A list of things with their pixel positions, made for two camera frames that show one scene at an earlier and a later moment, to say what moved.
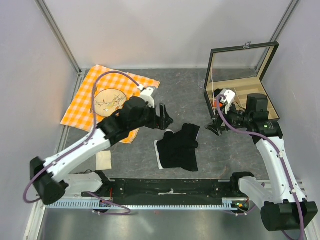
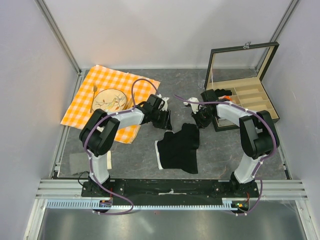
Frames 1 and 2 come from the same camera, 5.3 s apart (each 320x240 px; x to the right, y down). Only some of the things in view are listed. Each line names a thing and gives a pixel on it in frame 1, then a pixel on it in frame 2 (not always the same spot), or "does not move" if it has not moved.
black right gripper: [232, 107] → [200, 123]
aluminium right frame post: [276, 36] does not move
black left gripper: [162, 122] does not move
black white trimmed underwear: [178, 150] does not move
